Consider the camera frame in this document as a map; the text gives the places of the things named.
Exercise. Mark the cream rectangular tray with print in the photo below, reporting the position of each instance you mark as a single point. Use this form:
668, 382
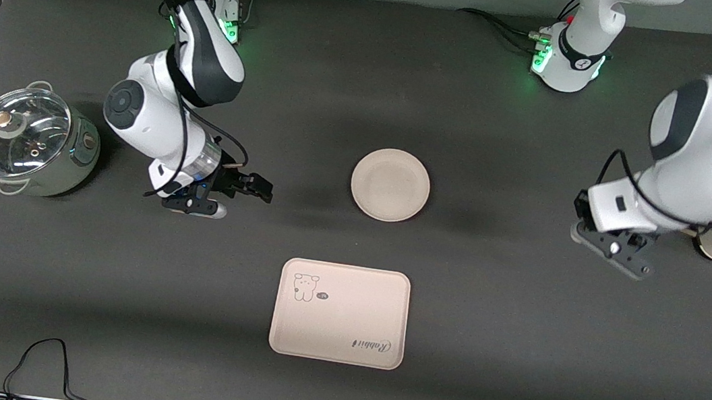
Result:
341, 320

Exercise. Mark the glass pot lid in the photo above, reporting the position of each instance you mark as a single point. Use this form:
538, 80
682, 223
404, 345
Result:
17, 135

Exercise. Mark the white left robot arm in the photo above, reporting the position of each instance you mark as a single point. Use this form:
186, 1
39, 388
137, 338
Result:
708, 155

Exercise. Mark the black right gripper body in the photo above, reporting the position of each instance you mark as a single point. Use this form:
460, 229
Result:
227, 180

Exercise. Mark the steel cooking pot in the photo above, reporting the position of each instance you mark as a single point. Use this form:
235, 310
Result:
70, 173

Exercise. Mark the round cream plate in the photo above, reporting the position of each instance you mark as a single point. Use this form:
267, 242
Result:
390, 185

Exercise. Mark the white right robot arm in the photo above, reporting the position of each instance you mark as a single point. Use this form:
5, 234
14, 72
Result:
211, 53

